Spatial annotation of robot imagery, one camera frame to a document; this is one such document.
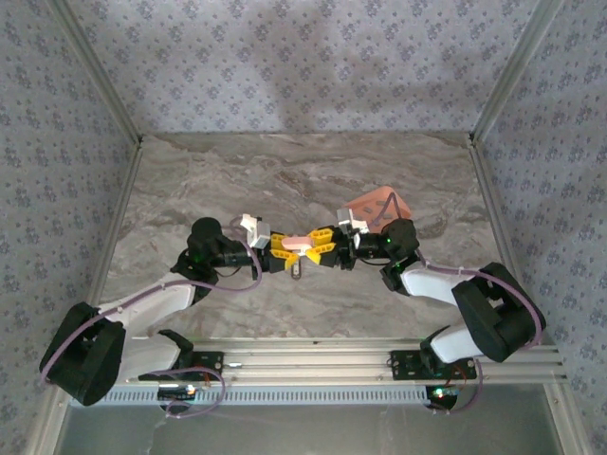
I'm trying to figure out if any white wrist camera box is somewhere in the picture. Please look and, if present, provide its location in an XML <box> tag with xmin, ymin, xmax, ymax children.
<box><xmin>336</xmin><ymin>206</ymin><xmax>372</xmax><ymax>237</ymax></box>
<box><xmin>240</xmin><ymin>212</ymin><xmax>272</xmax><ymax>248</ymax></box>

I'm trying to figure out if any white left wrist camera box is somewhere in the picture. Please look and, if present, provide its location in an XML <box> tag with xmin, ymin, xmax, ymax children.
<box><xmin>240</xmin><ymin>212</ymin><xmax>272</xmax><ymax>248</ymax></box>

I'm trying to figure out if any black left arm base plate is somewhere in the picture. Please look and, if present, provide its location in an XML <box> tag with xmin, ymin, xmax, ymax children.
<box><xmin>137</xmin><ymin>350</ymin><xmax>226</xmax><ymax>383</ymax></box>

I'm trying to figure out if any grey slotted cable duct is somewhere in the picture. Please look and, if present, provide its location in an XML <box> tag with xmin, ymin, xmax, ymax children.
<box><xmin>84</xmin><ymin>384</ymin><xmax>431</xmax><ymax>408</ymax></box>

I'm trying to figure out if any pink plastic tray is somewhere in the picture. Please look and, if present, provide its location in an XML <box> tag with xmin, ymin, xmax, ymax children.
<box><xmin>341</xmin><ymin>186</ymin><xmax>413</xmax><ymax>228</ymax></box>

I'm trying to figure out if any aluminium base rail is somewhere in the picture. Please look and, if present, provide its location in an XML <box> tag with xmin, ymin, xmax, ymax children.
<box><xmin>52</xmin><ymin>337</ymin><xmax>569</xmax><ymax>385</ymax></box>

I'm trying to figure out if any aluminium lower frame post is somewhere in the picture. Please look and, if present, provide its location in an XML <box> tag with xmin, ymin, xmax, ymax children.
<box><xmin>543</xmin><ymin>382</ymin><xmax>592</xmax><ymax>455</ymax></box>
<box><xmin>26</xmin><ymin>397</ymin><xmax>72</xmax><ymax>455</ymax></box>

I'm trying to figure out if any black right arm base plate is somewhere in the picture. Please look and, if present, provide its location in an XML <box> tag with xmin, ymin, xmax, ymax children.
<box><xmin>388</xmin><ymin>349</ymin><xmax>478</xmax><ymax>382</ymax></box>

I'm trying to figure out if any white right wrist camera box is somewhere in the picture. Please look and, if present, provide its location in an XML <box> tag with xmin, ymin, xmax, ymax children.
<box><xmin>336</xmin><ymin>206</ymin><xmax>372</xmax><ymax>237</ymax></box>

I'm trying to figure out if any aluminium side rail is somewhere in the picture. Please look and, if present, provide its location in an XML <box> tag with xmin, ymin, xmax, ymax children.
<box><xmin>467</xmin><ymin>135</ymin><xmax>546</xmax><ymax>345</ymax></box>
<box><xmin>78</xmin><ymin>139</ymin><xmax>146</xmax><ymax>317</ymax></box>

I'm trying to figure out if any aluminium corner post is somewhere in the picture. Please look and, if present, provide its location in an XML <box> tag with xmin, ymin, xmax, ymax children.
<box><xmin>467</xmin><ymin>0</ymin><xmax>568</xmax><ymax>143</ymax></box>
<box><xmin>49</xmin><ymin>0</ymin><xmax>144</xmax><ymax>146</ymax></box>

